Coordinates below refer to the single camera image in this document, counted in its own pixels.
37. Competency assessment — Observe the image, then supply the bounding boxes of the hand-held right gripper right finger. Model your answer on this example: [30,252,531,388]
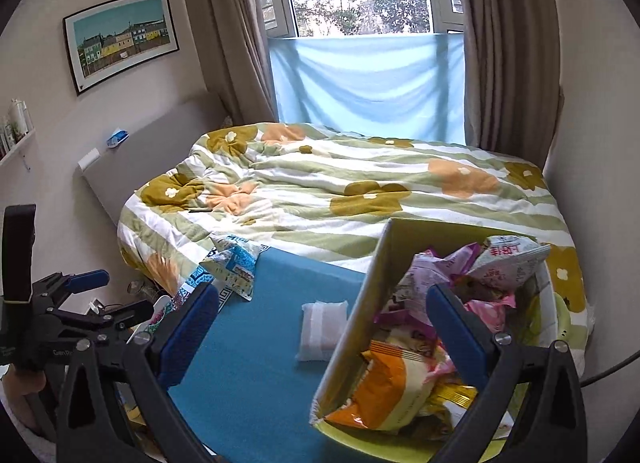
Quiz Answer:
[426,284,588,463]

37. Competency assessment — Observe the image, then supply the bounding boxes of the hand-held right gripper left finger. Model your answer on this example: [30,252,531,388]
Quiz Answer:
[56,283,221,463]

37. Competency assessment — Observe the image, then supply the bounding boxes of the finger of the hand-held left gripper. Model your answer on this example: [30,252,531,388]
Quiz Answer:
[47,299,156,344]
[30,269,111,311]

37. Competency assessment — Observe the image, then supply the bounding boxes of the pale pink snack packet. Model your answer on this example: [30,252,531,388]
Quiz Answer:
[375,243,483,326]

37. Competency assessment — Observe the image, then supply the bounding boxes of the blue white snack packet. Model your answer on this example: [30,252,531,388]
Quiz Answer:
[200,235,263,302]

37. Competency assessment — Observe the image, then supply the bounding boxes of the cream orange snack packet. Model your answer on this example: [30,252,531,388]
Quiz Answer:
[325,338,453,436]

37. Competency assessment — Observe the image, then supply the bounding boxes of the red circle white snack packet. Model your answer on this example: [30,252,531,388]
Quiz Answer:
[469,235,552,292]

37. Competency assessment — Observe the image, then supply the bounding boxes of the green cardboard box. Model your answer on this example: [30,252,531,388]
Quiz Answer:
[310,217,573,463]

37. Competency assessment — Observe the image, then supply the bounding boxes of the clear white snack packet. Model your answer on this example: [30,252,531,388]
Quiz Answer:
[295,299,348,363]

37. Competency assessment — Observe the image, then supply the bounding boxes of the person's left forearm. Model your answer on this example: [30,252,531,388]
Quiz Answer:
[0,367,48,436]

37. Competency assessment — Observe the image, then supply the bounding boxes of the blue tablecloth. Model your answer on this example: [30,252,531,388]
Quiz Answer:
[167,248,381,463]

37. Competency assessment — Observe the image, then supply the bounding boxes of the white bottles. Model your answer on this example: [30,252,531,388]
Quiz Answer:
[0,99,33,154]

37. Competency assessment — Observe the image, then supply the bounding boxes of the grey bed headboard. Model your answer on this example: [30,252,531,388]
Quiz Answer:
[77,92,236,224]

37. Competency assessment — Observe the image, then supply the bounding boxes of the floral striped blanket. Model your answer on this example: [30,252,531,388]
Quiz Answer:
[117,123,589,341]

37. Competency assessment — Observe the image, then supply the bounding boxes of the framed houses picture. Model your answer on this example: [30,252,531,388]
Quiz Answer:
[62,0,181,96]

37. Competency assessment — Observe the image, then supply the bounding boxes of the light blue window cloth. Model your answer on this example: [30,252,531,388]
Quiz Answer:
[268,33,466,144]

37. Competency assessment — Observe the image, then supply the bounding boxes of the beige curtain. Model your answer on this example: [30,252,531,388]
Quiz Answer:
[175,0,279,126]
[450,0,566,154]

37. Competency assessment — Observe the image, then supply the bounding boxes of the white wall shelf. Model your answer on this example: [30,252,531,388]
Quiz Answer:
[0,128,38,168]

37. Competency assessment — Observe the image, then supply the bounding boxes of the black cable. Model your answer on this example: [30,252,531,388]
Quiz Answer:
[580,352,640,387]

